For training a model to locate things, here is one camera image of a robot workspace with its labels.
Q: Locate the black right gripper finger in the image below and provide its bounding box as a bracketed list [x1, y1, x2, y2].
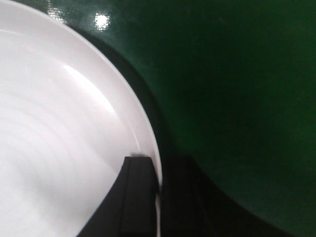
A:
[79, 157, 158, 237]

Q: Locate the pink round plate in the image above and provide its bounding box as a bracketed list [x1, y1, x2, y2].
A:
[0, 0, 162, 237]

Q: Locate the green circular conveyor belt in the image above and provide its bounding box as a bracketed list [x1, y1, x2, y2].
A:
[25, 0, 316, 237]

